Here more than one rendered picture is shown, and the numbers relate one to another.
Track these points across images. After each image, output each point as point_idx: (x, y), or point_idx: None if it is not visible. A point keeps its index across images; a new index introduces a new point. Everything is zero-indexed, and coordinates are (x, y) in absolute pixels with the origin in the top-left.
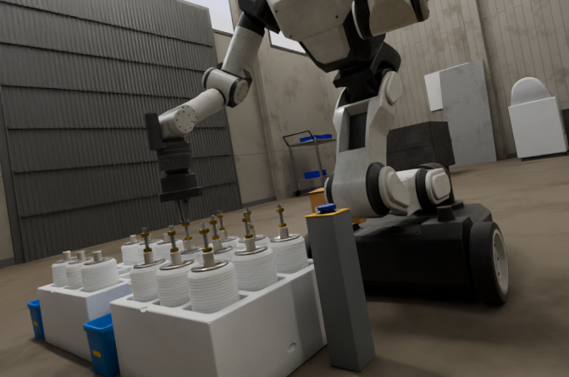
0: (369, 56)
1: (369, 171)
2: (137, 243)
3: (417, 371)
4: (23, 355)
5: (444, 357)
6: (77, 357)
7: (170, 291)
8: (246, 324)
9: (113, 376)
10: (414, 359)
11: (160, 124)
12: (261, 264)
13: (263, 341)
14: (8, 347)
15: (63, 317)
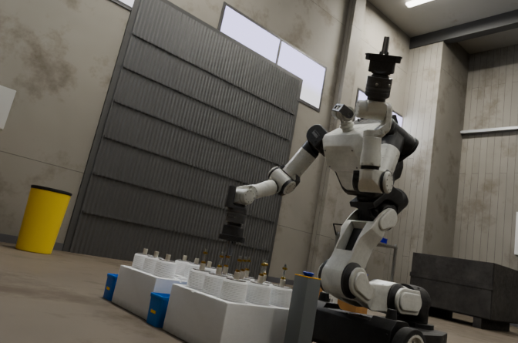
0: (374, 195)
1: (348, 266)
2: (186, 262)
3: None
4: (100, 302)
5: None
6: (134, 314)
7: (210, 286)
8: (243, 316)
9: (158, 327)
10: None
11: (235, 193)
12: (262, 291)
13: (248, 331)
14: (88, 296)
15: (134, 287)
